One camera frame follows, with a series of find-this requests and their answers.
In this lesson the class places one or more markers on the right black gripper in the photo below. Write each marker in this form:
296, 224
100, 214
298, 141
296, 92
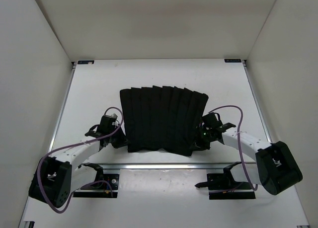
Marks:
198, 145

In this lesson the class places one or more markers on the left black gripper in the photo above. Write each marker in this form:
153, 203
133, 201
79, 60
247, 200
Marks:
122, 142

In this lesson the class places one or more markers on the black pleated skirt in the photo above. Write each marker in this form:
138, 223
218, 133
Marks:
165, 118

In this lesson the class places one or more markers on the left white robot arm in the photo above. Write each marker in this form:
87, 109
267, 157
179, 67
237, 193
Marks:
63, 171

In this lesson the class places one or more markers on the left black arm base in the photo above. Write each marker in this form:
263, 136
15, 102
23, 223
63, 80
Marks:
101, 184

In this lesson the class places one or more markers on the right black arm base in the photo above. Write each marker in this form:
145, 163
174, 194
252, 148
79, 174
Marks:
222, 186

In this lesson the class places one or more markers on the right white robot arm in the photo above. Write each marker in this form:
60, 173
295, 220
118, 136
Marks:
275, 167

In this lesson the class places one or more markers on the right corner label sticker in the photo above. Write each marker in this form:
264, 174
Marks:
232, 60

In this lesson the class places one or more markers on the corner label sticker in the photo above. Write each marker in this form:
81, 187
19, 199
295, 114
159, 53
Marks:
232, 60
85, 62

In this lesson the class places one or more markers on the left corner label sticker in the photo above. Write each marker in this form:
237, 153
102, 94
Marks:
85, 62

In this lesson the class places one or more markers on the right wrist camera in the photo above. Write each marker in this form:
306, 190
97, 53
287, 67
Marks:
212, 120

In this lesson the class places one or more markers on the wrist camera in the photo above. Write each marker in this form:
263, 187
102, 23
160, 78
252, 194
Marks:
107, 124
212, 120

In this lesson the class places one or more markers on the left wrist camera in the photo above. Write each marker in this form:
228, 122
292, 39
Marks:
107, 124

